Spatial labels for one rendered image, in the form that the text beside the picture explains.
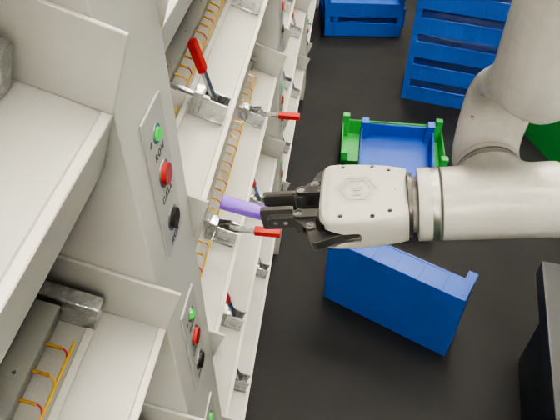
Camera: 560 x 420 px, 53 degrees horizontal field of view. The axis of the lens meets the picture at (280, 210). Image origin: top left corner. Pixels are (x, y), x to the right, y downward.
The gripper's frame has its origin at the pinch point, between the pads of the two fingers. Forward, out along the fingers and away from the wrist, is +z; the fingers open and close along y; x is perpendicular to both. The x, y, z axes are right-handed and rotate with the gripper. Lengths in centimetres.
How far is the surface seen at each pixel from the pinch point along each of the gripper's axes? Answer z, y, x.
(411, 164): -19, -77, 59
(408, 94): -20, -120, 64
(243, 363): 16, -7, 47
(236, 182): 9.5, -14.0, 7.5
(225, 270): 8.3, 2.4, 8.2
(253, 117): 8.8, -28.8, 6.3
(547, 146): -60, -94, 69
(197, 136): 6.6, 1.2, -12.5
